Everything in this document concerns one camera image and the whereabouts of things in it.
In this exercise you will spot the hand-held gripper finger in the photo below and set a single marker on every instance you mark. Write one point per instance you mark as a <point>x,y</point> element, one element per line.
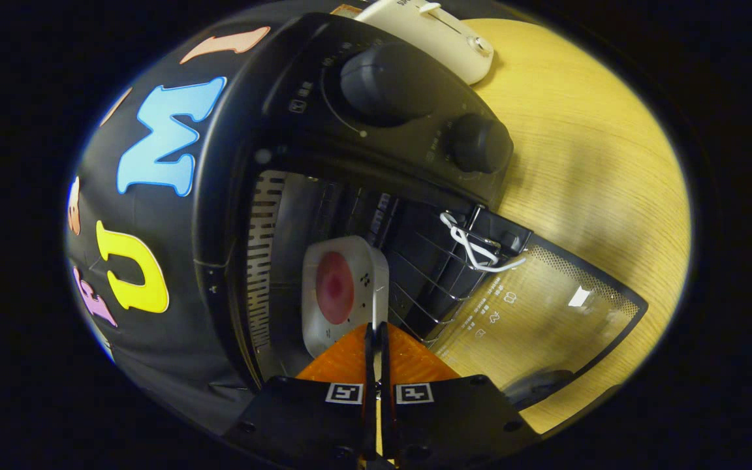
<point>382,365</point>
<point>369,365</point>

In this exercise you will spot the pink round ham slice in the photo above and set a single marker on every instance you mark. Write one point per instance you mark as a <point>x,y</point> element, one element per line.
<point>335,287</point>

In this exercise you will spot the white square plate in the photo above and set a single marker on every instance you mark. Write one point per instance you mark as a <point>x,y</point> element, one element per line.
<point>369,261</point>

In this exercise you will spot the black toaster oven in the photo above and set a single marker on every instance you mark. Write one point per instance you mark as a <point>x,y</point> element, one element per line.
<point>284,124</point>

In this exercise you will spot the white pop-up toaster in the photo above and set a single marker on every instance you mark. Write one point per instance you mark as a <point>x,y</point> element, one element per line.
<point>441,42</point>

